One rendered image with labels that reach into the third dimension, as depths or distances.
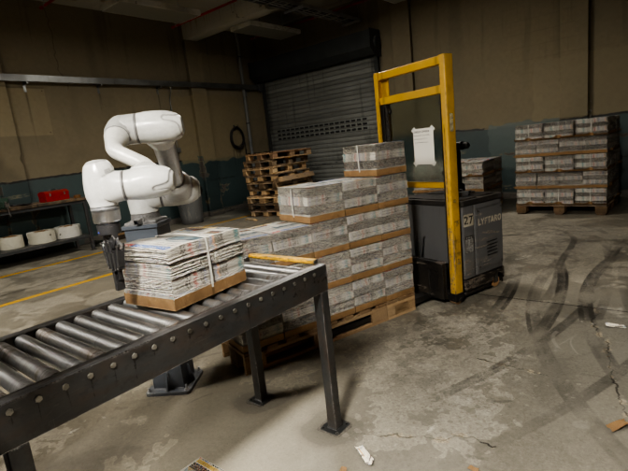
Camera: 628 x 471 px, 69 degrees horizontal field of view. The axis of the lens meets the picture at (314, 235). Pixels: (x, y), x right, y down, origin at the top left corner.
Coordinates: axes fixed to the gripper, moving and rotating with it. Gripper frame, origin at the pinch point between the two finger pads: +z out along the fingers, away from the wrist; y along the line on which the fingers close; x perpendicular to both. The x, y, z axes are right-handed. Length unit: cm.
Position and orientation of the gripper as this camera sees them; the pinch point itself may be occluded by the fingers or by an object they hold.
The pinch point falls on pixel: (119, 279)
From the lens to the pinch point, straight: 174.1
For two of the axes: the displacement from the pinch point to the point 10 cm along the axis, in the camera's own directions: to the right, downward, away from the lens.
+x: -6.2, 2.2, -7.5
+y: -7.7, -0.4, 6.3
